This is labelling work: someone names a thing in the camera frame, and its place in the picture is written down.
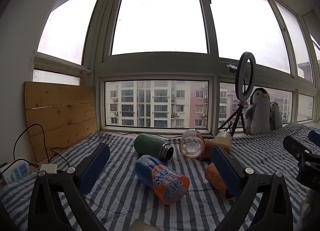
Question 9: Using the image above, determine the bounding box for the white power strip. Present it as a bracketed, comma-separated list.
[0, 162, 31, 184]

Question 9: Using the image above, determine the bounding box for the black tripod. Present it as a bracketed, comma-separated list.
[218, 101, 247, 137]

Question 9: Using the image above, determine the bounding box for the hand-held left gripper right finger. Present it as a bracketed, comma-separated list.
[211, 144, 301, 231]

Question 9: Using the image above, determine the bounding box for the wooden plank board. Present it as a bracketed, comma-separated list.
[24, 81, 99, 163]

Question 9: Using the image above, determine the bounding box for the green metal bottle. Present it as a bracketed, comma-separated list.
[134, 133, 175, 161]

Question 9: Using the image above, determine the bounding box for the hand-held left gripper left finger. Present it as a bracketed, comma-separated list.
[28, 142, 110, 231]

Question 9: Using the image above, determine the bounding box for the black ring light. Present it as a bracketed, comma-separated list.
[235, 52, 257, 102]

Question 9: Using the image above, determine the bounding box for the black power cable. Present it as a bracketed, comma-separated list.
[13, 124, 71, 170]

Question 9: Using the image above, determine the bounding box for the grey window frame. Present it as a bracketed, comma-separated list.
[32, 0, 320, 135]

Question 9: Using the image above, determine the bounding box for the clear pink plastic bottle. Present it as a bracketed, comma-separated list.
[179, 129, 207, 159]

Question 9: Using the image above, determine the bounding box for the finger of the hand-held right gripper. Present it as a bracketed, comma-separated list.
[308, 130, 320, 148]
[283, 135, 316, 165]

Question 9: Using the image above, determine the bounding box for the small penguin plush toy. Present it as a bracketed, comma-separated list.
[269, 102, 284, 131]

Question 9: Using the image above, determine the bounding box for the white power adapter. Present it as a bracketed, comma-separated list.
[39, 163, 59, 174]

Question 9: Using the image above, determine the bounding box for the blue orange plastic bottle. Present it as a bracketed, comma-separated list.
[135, 155, 191, 205]

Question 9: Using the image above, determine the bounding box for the orange plastic cup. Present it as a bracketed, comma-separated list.
[205, 162, 237, 199]
[203, 131, 233, 162]

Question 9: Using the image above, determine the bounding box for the blue striped blanket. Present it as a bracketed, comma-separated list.
[0, 122, 320, 231]

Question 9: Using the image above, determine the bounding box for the large penguin plush toy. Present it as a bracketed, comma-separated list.
[244, 87, 272, 136]

